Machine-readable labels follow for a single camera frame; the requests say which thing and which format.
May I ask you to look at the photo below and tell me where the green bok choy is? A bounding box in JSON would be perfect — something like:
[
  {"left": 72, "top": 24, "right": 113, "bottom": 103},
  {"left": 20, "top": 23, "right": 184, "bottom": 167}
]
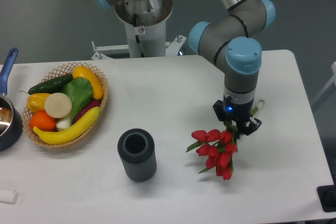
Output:
[{"left": 56, "top": 77, "right": 93, "bottom": 131}]

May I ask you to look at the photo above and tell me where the white frame at right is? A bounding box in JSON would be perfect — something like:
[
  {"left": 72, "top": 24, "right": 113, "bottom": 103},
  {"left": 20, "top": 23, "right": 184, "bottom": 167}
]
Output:
[{"left": 312, "top": 62, "right": 335, "bottom": 107}]

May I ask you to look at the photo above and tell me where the white cylinder object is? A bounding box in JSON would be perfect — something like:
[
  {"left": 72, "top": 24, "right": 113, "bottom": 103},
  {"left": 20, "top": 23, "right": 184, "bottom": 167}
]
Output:
[{"left": 0, "top": 188, "right": 19, "bottom": 205}]

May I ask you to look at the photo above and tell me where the black device at edge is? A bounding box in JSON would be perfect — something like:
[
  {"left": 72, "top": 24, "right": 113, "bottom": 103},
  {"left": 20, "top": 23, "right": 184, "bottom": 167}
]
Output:
[{"left": 317, "top": 185, "right": 335, "bottom": 212}]

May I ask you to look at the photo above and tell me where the red tulip bouquet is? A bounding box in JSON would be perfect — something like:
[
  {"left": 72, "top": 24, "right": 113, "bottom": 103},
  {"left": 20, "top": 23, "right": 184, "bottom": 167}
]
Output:
[{"left": 185, "top": 100, "right": 265, "bottom": 180}]

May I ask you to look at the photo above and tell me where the beige round disc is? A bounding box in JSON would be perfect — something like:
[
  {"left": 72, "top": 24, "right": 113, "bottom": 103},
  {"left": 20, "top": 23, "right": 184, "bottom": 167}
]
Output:
[{"left": 44, "top": 93, "right": 72, "bottom": 119}]

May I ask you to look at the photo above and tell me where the yellow bell pepper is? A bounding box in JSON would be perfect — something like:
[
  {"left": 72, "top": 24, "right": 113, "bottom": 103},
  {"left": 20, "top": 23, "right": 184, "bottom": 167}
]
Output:
[{"left": 26, "top": 93, "right": 50, "bottom": 113}]

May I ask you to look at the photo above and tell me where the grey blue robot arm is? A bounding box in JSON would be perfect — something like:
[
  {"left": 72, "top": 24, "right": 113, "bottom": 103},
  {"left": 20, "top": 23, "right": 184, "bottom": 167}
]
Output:
[{"left": 95, "top": 0, "right": 276, "bottom": 135}]

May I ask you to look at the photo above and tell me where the yellow squash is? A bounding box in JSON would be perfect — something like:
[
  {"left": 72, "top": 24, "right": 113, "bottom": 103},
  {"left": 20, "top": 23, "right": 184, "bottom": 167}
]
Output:
[{"left": 72, "top": 66, "right": 103, "bottom": 100}]

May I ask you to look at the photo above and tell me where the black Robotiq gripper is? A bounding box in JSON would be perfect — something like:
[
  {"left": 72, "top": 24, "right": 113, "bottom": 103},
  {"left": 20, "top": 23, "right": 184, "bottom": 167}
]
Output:
[{"left": 213, "top": 100, "right": 262, "bottom": 136}]

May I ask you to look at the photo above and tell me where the white metal base frame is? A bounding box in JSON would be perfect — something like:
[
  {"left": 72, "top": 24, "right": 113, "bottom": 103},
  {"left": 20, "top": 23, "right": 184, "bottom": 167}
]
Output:
[{"left": 91, "top": 35, "right": 187, "bottom": 60}]

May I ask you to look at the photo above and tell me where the woven wicker basket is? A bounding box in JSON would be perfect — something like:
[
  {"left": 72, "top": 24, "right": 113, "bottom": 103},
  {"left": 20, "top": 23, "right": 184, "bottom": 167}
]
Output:
[{"left": 22, "top": 62, "right": 109, "bottom": 148}]

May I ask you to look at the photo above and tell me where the orange fruit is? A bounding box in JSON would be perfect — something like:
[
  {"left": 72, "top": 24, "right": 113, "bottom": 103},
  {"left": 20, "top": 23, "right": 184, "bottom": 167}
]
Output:
[{"left": 29, "top": 111, "right": 57, "bottom": 132}]

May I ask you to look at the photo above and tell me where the purple eggplant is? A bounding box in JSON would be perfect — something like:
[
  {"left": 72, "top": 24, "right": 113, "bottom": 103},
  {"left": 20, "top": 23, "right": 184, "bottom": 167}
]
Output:
[{"left": 73, "top": 100, "right": 101, "bottom": 123}]

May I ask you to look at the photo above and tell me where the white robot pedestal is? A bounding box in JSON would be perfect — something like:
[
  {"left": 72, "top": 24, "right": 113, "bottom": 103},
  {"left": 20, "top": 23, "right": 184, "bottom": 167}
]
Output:
[{"left": 115, "top": 0, "right": 173, "bottom": 58}]

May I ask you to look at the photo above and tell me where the dark grey ribbed vase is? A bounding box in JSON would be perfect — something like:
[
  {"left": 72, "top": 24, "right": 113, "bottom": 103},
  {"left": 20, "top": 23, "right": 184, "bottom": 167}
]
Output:
[{"left": 117, "top": 129, "right": 156, "bottom": 182}]

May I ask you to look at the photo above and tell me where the yellow plastic banana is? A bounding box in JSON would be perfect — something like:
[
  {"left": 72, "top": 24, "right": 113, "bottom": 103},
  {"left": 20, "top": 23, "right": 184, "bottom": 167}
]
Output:
[{"left": 33, "top": 106, "right": 100, "bottom": 145}]

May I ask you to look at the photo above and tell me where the blue handled saucepan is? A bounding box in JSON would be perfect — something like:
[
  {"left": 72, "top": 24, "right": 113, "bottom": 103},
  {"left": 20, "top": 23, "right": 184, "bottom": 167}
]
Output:
[{"left": 1, "top": 48, "right": 23, "bottom": 152}]

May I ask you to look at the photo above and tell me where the green cucumber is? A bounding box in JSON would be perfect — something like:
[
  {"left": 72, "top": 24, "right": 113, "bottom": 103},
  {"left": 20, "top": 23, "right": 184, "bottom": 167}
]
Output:
[{"left": 20, "top": 74, "right": 73, "bottom": 95}]

